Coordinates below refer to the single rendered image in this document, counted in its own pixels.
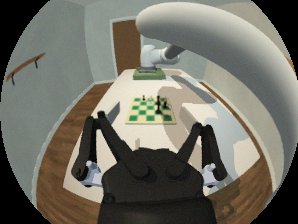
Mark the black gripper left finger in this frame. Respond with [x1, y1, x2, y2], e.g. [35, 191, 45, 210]
[71, 101, 148, 188]

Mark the green and cream chessboard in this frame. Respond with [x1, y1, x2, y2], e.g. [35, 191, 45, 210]
[125, 97, 176, 125]

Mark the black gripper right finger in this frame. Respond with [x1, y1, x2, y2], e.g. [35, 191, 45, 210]
[165, 106, 228, 188]

